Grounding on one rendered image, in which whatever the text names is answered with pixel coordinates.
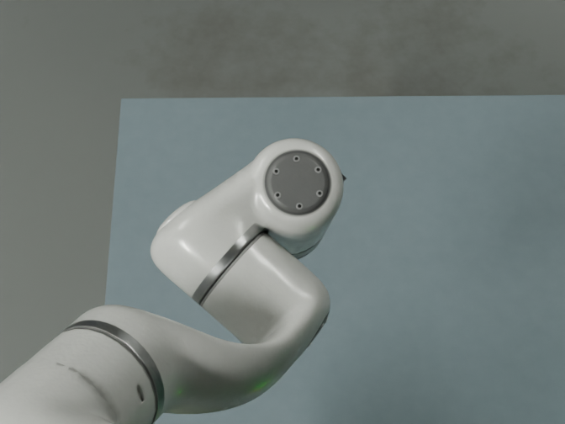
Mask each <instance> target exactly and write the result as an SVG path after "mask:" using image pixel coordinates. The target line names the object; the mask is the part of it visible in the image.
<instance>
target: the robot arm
mask: <svg viewBox="0 0 565 424"><path fill-rule="evenodd" d="M345 180H346V177H345V176H344V175H343V174H342V173H341V170H340V167H339V165H338V163H337V162H336V160H335V158H334V157H333V156H332V155H331V154H330V153H329V152H328V151H327V150H326V149H325V148H324V147H322V146H320V145H319V144H316V143H314V142H313V141H311V140H305V139H299V138H289V139H284V140H279V141H276V142H274V143H272V144H271V145H269V146H267V147H265V148H264V149H263V150H262V151H261V152H260V153H259V154H258V155H257V156H256V158H255V159H254V160H253V161H252V162H251V163H249V164H248V165H247V166H245V167H244V168H242V169H241V170H239V171H238V172H237V173H236V174H234V175H233V176H231V177H230V178H228V179H227V180H225V181H224V182H222V183H221V184H220V185H219V186H217V187H216V188H214V189H212V190H211V191H209V192H208V193H206V194H205V195H204V196H202V197H201V198H199V199H197V200H193V201H190V202H187V203H185V204H184V205H182V206H181V207H179V208H178V209H176V210H175V211H174V212H173V213H172V214H171V215H169V216H168V217H167V218H166V220H165V221H164V222H163V223H162V224H161V226H160V228H159V229H158V231H157V233H156V236H155V238H154V239H153V241H152V243H151V246H150V255H151V258H152V260H153V262H154V264H155V265H156V266H157V267H158V268H159V269H160V270H161V272H162V273H163V274H165V275H166V276H167V277H168V278H169V279H170V280H171V281H172V282H173V283H174V284H175V285H176V286H178V287H179V288H180V289H181V290H182V291H184V292H185V293H186V294H187V295H188V296H189V297H191V298H192V299H193V300H194V301H195V302H196V303H198V304H199V305H200V306H201V307H203V308H204V309H205V310H206V311H207V312H208V313H209V314H210V315H211V316H212V317H213V318H214V319H216V320H217V321H218V322H219V323H220V324H221V325H222V326H224V327H225V328H226V329H227V330H228V331H229V332H231V333H232V334H233V335H234V336H235V337H236V338H237V339H238V340H239V341H240V342H242V343H236V342H229V341H226V340H222V339H219V338H217V337H212V336H210V335H209V334H206V333H204V332H201V331H198V330H196V329H193V328H192V327H189V326H185V325H183V324H181V323H179V322H176V321H173V320H170V319H167V318H166V317H163V316H160V315H155V314H152V313H150V312H148V311H145V310H140V309H137V308H134V307H129V306H126V305H102V306H99V307H95V308H93V309H91V310H88V311H87V312H85V313H84V314H82V315H81V316H80V317H78V318H77V319H76V320H75V321H74V322H73V323H71V324H70V325H69V326H68V327H67V328H66V329H65V330H64V331H63V332H62V333H60V334H59V335H58V336H57V337H56V338H55V339H53V340H52V341H51V342H49V343H48V344H47V345H46V346H44V347H43V348H42V349H41V350H40V351H38V352H37V353H36V354H35V355H34V356H33V357H32V358H31V359H30V360H29V361H27V362H26V363H25V364H23V365H22V366H20V367H19V368H18V369H16V370H15V371H14V372H13V373H12V374H10V375H9V376H8V377H7V378H6V379H5V380H4V381H3V382H2V383H0V424H154V423H155V421H156V420H157V419H158V418H159V417H160V416H161V415H162V414H163V413H170V414H203V413H211V412H217V411H225V410H228V409H232V408H235V407H237V406H240V405H244V404H246V403H248V402H250V401H252V400H254V399H255V398H257V397H259V396H260V395H262V394H263V393H265V392H266V391H267V390H269V389H270V388H271V387H272V386H273V385H274V384H275V383H276V382H277V381H278V380H279V379H280V378H281V377H282V376H283V375H284V374H285V373H286V372H287V371H288V370H289V368H290V367H291V366H292V365H293V364H294V362H295V361H296V360H297V359H298V358H299V357H300V356H301V355H302V354H303V352H304V351H305V350H306V348H307V347H309V346H310V345H311V343H312V341H313V340H314V339H315V338H316V337H317V335H318V334H319V332H320V330H321V329H322V328H323V326H324V324H325V323H326V322H327V320H328V314H329V312H330V296H329V293H328V291H327V289H326V287H325V286H324V285H323V284H322V282H321V281H320V280H319V279H318V278H317V277H316V276H315V275H314V274H313V273H312V272H311V271H309V270H308V269H307V268H306V267H305V266H304V265H303V264H302V263H301V262H300V261H299V260H298V259H300V258H302V257H305V256H306V255H308V254H309V253H311V252H312V251H313V250H314V249H315V248H316V247H317V246H318V245H319V243H320V241H321V240H322V238H323V236H324V234H325V232H326V231H327V229H328V227H329V225H330V223H331V221H332V220H333V219H334V217H335V214H336V213H337V211H338V209H339V208H340V205H341V200H342V197H343V192H344V182H345Z"/></svg>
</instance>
